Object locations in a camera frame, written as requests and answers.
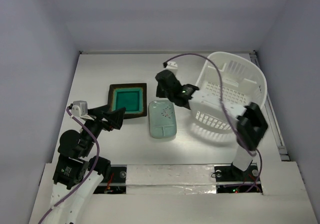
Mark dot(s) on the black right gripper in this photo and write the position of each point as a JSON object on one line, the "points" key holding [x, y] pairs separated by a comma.
{"points": [[162, 85]]}

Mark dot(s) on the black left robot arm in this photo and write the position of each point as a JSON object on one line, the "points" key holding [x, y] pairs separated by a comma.
{"points": [[80, 168]]}

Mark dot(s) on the black teal square plate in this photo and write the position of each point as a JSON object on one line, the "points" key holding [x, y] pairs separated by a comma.
{"points": [[132, 97]]}

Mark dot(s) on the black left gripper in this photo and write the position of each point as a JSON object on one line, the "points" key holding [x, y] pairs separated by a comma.
{"points": [[115, 117]]}

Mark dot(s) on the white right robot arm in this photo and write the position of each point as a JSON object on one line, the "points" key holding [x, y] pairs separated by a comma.
{"points": [[247, 122]]}

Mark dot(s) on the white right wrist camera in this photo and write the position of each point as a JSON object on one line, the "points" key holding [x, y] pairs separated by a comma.
{"points": [[171, 66]]}

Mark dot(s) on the silver taped front panel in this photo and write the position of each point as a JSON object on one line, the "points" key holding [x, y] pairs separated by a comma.
{"points": [[170, 179]]}

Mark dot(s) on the pale green plate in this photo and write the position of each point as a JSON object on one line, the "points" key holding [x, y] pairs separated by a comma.
{"points": [[162, 119]]}

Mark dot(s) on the white plastic dish rack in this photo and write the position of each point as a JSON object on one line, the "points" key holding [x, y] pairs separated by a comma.
{"points": [[239, 80]]}

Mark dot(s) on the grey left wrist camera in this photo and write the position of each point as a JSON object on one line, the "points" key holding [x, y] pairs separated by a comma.
{"points": [[78, 108]]}

